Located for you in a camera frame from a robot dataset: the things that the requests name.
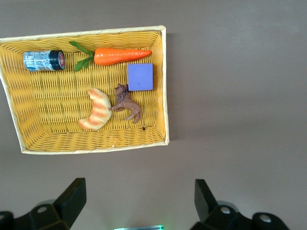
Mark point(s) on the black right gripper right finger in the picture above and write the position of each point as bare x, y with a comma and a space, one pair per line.
220, 218

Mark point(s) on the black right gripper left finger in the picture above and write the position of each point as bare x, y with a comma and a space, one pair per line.
55, 215

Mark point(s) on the yellow wicker basket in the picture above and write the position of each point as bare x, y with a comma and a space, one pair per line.
48, 107

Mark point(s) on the toy croissant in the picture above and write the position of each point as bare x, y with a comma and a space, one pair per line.
98, 110

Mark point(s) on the brown toy lion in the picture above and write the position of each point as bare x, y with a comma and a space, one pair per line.
127, 103

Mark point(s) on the black lidded small jar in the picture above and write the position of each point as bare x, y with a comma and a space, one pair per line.
40, 60

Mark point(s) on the purple foam block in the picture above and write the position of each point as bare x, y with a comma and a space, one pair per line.
140, 76

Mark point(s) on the orange toy carrot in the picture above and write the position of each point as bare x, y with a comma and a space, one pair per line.
115, 56

